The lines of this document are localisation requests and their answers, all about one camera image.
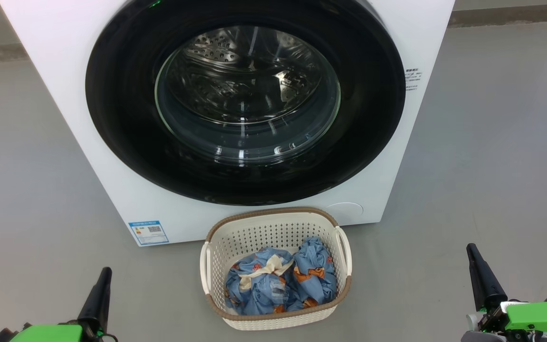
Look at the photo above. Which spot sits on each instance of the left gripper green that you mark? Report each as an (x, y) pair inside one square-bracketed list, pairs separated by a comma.
[(45, 333)]

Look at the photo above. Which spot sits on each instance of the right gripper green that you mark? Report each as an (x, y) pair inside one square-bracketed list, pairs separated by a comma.
[(544, 316)]

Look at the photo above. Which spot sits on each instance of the blue cartoon garment cream collar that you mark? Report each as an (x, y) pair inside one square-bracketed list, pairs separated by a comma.
[(254, 297)]

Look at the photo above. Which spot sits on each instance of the blue cartoon print garment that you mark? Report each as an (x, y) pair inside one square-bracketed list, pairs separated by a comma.
[(312, 266)]

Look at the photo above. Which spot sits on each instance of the black round glass washer door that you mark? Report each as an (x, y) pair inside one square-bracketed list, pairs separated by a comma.
[(121, 118)]

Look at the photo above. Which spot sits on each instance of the white front-load washing machine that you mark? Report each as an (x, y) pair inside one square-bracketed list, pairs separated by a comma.
[(64, 118)]

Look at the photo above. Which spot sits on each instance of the stainless steel washing machine drum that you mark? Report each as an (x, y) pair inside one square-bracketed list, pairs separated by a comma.
[(216, 57)]

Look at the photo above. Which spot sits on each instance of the blue energy label sticker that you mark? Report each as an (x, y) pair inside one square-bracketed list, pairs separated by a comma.
[(149, 232)]

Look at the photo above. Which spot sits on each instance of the round filter hatch cover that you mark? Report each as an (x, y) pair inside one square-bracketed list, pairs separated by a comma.
[(347, 214)]

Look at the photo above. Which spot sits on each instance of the cream perforated laundry basket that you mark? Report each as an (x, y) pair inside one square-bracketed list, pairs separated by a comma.
[(273, 228)]

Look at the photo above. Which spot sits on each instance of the small printed text label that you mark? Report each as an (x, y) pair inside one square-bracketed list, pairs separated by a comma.
[(412, 79)]

